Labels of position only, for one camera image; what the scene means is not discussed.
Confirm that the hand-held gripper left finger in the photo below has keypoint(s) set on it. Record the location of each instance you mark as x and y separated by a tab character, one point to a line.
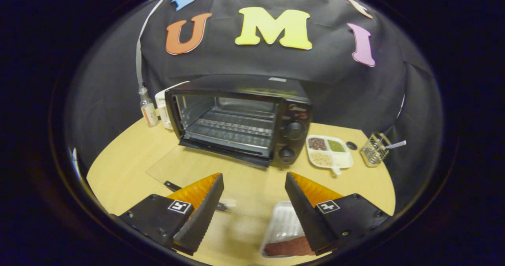
201	218

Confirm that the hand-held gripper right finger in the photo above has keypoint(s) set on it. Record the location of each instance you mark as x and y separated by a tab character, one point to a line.
307	218

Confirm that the brown meat piece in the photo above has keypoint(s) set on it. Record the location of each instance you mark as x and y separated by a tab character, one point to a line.
288	247

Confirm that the black toaster oven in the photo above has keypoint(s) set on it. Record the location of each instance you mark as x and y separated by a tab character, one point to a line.
292	116

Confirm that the white bread toaster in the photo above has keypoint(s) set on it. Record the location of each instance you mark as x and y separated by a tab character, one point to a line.
161	108

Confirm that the white rectangular tray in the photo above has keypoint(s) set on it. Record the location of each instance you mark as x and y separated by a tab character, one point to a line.
284	222

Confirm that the white divided dish with beans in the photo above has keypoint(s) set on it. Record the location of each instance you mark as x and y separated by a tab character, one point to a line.
343	159

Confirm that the black round table grommet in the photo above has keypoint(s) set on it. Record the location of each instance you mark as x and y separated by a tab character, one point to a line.
351	145

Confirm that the silver spoon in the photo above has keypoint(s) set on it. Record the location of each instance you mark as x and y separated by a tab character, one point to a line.
396	144

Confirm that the clear bottle with orange label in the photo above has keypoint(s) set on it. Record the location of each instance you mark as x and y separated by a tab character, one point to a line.
149	114

